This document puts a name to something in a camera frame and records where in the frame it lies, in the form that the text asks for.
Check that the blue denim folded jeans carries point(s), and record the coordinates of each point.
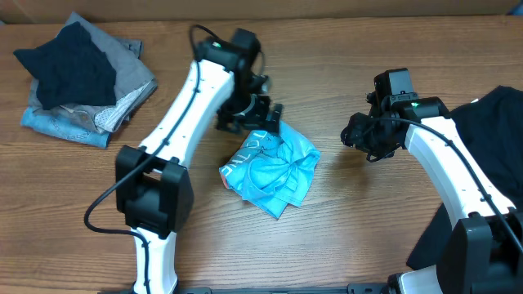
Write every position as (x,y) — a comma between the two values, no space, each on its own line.
(62,128)

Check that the dark teal folded garment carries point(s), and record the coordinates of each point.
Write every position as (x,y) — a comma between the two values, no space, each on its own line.
(70,69)

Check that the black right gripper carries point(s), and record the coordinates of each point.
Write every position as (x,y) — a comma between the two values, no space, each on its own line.
(354,136)

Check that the black t-shirt pile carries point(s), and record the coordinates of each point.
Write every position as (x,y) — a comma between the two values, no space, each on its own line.
(491,129)

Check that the light blue t-shirt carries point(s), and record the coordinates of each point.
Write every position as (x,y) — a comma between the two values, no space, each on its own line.
(272,171)

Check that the grey folded shorts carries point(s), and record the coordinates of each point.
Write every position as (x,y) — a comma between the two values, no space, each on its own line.
(134,83)

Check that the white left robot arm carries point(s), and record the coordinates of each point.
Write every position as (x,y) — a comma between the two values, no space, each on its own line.
(154,193)

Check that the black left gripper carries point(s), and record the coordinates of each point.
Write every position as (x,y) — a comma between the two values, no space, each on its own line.
(260,120)

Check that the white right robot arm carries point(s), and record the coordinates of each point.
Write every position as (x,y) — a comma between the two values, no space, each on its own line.
(484,252)

